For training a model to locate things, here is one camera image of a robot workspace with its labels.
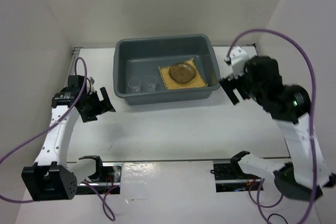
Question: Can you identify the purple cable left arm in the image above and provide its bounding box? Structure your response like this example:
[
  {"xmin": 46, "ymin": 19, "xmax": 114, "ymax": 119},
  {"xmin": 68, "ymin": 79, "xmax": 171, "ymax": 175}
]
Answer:
[{"xmin": 0, "ymin": 57, "xmax": 116, "ymax": 221}]

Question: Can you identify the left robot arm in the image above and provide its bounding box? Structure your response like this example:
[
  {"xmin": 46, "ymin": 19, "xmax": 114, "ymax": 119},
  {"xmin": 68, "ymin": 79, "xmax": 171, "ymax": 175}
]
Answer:
[{"xmin": 22, "ymin": 75, "xmax": 115, "ymax": 201}]

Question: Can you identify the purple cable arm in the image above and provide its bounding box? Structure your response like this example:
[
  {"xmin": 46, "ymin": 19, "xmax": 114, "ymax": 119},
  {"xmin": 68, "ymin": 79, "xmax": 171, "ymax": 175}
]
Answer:
[
  {"xmin": 227, "ymin": 28, "xmax": 317, "ymax": 224},
  {"xmin": 0, "ymin": 57, "xmax": 116, "ymax": 221}
]

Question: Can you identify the black cable loop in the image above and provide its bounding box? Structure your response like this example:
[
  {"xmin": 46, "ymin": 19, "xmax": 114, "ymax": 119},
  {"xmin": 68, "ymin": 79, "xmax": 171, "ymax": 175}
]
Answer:
[{"xmin": 267, "ymin": 213, "xmax": 288, "ymax": 224}]

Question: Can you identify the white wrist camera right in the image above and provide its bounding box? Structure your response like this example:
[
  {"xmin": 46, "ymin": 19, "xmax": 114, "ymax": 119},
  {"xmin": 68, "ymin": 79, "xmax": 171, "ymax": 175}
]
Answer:
[{"xmin": 225, "ymin": 46, "xmax": 249, "ymax": 76}]

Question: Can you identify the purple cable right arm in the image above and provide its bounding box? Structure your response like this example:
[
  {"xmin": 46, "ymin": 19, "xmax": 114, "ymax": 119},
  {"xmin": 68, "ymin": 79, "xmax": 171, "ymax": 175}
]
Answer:
[{"xmin": 227, "ymin": 28, "xmax": 317, "ymax": 224}]

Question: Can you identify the bamboo mat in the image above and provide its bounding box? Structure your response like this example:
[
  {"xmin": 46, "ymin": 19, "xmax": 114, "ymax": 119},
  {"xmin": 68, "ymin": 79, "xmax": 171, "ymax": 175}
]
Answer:
[{"xmin": 159, "ymin": 58, "xmax": 208, "ymax": 90}]

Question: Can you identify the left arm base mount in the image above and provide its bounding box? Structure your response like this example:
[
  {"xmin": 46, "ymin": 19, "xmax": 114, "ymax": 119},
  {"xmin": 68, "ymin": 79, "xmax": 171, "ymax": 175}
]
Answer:
[{"xmin": 67, "ymin": 159, "xmax": 122, "ymax": 195}]

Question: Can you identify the clear plate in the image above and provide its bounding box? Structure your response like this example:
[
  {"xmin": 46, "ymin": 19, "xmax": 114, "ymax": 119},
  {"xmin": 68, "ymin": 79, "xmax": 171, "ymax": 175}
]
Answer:
[
  {"xmin": 167, "ymin": 61, "xmax": 197, "ymax": 83},
  {"xmin": 169, "ymin": 61, "xmax": 196, "ymax": 82}
]

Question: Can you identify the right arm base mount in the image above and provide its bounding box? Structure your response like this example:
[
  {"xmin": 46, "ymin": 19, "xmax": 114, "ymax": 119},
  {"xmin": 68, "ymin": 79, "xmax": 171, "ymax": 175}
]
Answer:
[{"xmin": 210, "ymin": 160, "xmax": 261, "ymax": 193}]

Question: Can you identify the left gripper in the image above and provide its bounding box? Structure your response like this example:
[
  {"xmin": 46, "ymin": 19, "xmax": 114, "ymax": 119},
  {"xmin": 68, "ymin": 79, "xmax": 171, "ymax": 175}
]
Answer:
[{"xmin": 80, "ymin": 87, "xmax": 115, "ymax": 122}]

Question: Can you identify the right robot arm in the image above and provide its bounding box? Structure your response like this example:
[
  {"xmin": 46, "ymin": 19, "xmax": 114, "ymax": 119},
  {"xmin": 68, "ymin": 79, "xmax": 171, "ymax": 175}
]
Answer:
[{"xmin": 219, "ymin": 56, "xmax": 335, "ymax": 201}]

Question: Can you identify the grey plastic bin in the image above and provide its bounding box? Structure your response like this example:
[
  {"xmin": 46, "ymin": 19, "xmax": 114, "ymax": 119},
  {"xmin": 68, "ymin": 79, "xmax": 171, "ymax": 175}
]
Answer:
[{"xmin": 113, "ymin": 34, "xmax": 220, "ymax": 105}]

